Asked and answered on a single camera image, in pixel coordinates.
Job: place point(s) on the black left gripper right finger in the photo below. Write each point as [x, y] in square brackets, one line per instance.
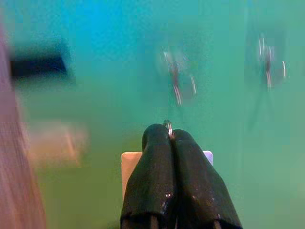
[202, 181]

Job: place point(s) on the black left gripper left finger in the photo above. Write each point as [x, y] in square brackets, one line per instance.
[152, 171]

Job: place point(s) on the green sheet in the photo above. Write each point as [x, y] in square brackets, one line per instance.
[119, 100]

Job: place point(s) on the white tape piece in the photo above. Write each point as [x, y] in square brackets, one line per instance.
[59, 143]

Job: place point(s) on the black tape strip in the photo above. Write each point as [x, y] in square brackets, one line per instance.
[38, 65]

